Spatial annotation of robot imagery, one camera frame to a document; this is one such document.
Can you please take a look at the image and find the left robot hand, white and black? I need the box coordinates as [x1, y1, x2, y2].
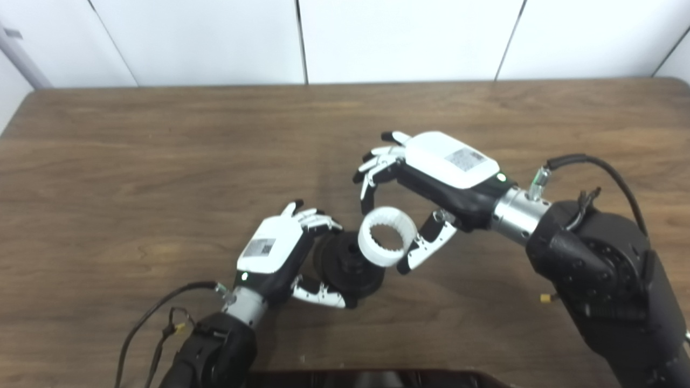
[233, 200, 359, 310]

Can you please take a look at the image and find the thin arm wire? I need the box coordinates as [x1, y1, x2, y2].
[143, 307, 196, 388]
[565, 186, 602, 232]

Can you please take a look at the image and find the round black part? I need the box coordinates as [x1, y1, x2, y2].
[313, 231, 387, 298]

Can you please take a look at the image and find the thin left arm wire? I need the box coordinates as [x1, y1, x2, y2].
[143, 307, 196, 388]

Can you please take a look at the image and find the white toothed ring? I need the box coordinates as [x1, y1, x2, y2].
[357, 206, 418, 268]

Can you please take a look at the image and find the grey wall post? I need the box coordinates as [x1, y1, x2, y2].
[0, 23, 53, 90]

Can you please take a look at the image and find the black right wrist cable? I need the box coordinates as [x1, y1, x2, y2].
[530, 154, 651, 238]

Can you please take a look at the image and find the black robot torso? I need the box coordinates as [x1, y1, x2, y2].
[243, 369, 513, 388]

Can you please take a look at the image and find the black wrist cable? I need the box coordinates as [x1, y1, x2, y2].
[530, 154, 651, 238]
[114, 281, 233, 388]

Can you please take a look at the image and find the right robot hand, white and black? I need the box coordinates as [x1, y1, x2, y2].
[353, 130, 515, 275]

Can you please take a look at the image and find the thin right arm wire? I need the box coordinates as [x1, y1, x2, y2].
[565, 186, 602, 232]

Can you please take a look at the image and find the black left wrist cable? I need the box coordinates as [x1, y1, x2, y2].
[114, 281, 233, 388]

